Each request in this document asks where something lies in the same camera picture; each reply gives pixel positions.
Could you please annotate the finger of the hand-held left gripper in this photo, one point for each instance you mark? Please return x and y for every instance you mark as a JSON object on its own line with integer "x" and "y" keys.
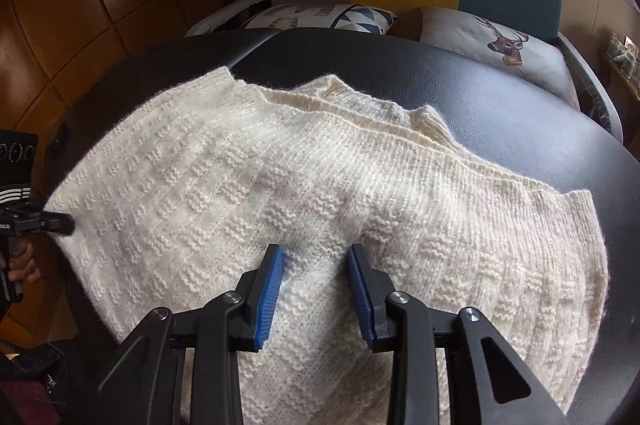
{"x": 52, "y": 222}

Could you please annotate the cream knitted sweater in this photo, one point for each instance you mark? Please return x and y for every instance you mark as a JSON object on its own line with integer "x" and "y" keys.
{"x": 225, "y": 185}

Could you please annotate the person's left hand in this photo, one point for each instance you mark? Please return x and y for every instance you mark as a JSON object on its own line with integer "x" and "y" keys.
{"x": 25, "y": 262}

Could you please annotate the cluttered wooden desk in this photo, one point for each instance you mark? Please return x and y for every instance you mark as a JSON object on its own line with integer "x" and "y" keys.
{"x": 622, "y": 70}

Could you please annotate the geometric print pillow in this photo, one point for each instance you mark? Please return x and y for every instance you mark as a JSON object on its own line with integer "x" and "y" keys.
{"x": 320, "y": 15}

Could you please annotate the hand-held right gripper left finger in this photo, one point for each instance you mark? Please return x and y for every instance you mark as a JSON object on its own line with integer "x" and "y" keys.
{"x": 270, "y": 295}

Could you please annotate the dark red cloth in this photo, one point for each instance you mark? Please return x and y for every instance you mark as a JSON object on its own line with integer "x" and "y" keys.
{"x": 25, "y": 400}

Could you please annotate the deer print pillow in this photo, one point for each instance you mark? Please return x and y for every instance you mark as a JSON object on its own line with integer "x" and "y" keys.
{"x": 465, "y": 32}

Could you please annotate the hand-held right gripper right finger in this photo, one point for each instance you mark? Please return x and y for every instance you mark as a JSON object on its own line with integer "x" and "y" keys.
{"x": 360, "y": 290}

